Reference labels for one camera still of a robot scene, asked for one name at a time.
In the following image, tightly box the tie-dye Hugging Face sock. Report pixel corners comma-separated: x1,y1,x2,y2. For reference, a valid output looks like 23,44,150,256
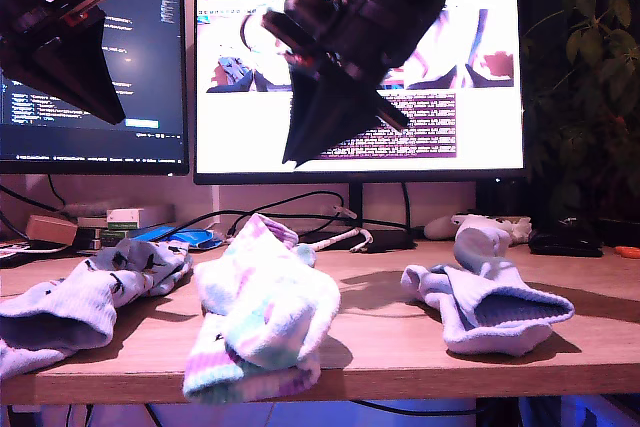
182,241,322,405
193,213,343,371

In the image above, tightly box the blue bird print sock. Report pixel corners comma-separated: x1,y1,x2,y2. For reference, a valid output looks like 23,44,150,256
0,337,69,379
0,237,195,352

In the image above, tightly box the monitor with dark code screen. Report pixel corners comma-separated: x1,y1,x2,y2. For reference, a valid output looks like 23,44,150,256
0,0,190,178

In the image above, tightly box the monitor with bright white screen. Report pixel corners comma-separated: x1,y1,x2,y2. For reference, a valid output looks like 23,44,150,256
192,0,525,222

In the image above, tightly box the white oval device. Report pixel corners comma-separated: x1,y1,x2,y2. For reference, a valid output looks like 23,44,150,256
422,216,459,241

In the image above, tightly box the small brown cardboard box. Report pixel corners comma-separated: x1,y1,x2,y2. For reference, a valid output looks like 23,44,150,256
24,215,79,247

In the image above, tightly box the white box with green label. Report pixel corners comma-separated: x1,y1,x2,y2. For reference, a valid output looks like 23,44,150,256
105,206,176,231

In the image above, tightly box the small green white box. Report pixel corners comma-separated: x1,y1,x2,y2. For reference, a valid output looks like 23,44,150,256
74,229,121,252

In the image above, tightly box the blue plastic pouch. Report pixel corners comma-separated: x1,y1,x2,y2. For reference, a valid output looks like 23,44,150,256
132,226,224,251

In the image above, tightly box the black pad with stickers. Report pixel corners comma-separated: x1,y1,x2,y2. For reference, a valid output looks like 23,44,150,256
0,240,71,269

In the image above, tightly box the white game controller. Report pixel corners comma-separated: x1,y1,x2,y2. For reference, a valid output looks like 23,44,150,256
451,214,532,247

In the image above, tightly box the green leafy houseplant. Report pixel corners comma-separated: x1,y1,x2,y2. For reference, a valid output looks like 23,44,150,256
522,0,640,228

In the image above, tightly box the black flat device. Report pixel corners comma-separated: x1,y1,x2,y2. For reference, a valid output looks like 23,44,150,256
527,230,604,259

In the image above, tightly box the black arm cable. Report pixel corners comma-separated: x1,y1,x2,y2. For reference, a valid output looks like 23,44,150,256
238,10,274,57

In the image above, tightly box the black monitor cable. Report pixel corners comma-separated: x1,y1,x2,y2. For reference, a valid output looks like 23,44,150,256
398,183,413,238

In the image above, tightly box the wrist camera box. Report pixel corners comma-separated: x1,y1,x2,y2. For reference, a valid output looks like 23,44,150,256
283,0,335,32

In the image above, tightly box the white spiral cable wrap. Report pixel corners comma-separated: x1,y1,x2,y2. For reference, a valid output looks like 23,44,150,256
299,226,375,254

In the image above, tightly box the black under-table cable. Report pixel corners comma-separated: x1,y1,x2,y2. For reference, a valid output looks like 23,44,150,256
349,399,479,418

